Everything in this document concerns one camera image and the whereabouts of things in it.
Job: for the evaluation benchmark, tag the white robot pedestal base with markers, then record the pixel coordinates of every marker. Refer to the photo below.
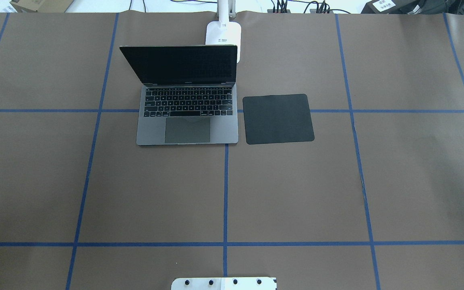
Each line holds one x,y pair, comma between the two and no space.
225,283

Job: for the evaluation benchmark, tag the black mouse pad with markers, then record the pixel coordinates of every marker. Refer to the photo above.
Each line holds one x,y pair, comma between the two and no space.
279,118

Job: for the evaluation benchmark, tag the black power strip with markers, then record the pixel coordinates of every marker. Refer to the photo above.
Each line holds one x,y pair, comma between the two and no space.
300,7

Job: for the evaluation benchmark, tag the grey laptop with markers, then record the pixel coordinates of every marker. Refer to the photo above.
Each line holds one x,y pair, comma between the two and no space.
188,94

